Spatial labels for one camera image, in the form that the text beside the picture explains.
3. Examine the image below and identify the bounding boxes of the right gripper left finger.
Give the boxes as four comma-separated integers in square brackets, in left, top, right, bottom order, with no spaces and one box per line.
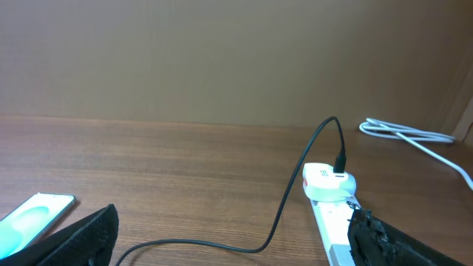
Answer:
[1,204,119,266]

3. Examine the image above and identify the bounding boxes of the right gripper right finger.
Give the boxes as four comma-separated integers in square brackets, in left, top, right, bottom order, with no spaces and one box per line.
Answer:
[347,208,463,266]

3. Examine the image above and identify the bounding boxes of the white power strip socket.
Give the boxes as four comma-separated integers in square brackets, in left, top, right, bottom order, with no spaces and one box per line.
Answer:
[310,197,361,266]

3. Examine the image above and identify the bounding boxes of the teal screen Galaxy smartphone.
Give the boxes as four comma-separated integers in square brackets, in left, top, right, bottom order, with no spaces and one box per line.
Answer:
[1,193,76,259]

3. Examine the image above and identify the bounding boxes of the black USB charging cable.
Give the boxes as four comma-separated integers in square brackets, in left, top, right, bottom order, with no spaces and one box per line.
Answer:
[115,116,348,266]

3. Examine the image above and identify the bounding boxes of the white charger plug adapter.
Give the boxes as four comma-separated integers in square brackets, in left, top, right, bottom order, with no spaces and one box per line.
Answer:
[302,163,357,202]

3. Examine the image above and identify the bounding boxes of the white power strip cord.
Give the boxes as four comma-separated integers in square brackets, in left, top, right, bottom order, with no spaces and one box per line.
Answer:
[380,121,473,191]

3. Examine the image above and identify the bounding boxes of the white cables at corner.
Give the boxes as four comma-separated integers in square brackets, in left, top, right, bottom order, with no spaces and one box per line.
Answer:
[358,117,457,144]

